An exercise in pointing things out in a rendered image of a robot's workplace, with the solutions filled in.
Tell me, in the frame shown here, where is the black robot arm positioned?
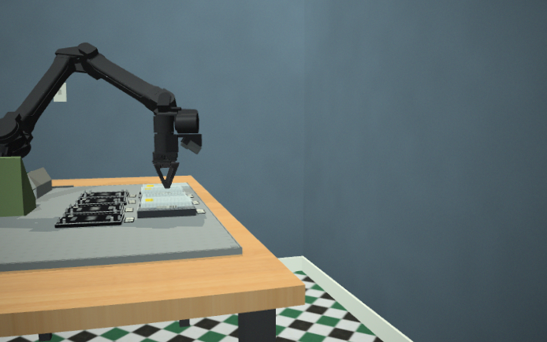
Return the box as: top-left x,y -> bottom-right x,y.
0,43 -> 202,158

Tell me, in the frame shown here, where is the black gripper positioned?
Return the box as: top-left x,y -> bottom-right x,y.
152,132 -> 179,188

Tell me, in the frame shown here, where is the grey button panel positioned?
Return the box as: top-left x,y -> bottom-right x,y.
27,168 -> 73,199

